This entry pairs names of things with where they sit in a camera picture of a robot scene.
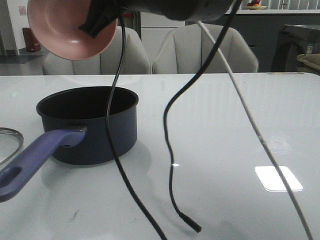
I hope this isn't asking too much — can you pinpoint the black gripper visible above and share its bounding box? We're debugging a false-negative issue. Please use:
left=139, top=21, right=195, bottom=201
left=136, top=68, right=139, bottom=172
left=78, top=0, right=233, bottom=39

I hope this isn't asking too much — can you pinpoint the pink bowl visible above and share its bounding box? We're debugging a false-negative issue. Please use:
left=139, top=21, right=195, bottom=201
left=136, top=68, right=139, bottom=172
left=27, top=0, right=117, bottom=61

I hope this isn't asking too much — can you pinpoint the glass lid with blue knob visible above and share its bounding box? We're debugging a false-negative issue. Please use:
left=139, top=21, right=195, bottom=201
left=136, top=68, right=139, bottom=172
left=0, top=127, right=24, bottom=166

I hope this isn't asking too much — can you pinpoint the white drawer cabinet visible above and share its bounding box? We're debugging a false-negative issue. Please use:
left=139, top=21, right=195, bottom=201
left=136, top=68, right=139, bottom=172
left=140, top=12, right=186, bottom=63

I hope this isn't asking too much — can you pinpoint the grey chair left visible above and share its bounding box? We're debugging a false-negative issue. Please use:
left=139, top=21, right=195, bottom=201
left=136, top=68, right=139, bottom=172
left=42, top=26, right=152, bottom=76

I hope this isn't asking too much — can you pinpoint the grey chair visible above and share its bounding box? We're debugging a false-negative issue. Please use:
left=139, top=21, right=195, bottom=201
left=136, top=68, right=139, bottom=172
left=42, top=26, right=152, bottom=76
left=152, top=24, right=259, bottom=75

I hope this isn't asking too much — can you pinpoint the red bin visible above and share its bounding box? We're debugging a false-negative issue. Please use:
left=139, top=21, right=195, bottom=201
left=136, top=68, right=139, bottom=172
left=22, top=27, right=41, bottom=53

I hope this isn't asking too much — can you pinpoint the grey chair right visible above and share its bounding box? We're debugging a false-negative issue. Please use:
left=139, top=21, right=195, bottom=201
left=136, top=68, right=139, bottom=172
left=152, top=24, right=259, bottom=75

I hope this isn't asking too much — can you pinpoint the dark blue saucepan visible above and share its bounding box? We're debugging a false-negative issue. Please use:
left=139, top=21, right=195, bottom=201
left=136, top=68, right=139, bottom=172
left=0, top=86, right=139, bottom=202

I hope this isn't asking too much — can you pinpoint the fruit plate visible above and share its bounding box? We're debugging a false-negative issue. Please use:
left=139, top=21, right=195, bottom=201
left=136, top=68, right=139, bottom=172
left=244, top=0, right=267, bottom=10

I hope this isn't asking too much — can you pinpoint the dark grey sideboard counter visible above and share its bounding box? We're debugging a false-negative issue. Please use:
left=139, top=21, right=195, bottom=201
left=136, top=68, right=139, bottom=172
left=185, top=9, right=320, bottom=73

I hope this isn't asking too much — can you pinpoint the beige cushion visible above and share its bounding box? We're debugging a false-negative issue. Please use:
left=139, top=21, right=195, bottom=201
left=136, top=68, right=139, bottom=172
left=296, top=53, right=320, bottom=75

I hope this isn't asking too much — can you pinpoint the white cable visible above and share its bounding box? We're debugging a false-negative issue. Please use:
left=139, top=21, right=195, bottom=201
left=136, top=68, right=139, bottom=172
left=196, top=20, right=314, bottom=240

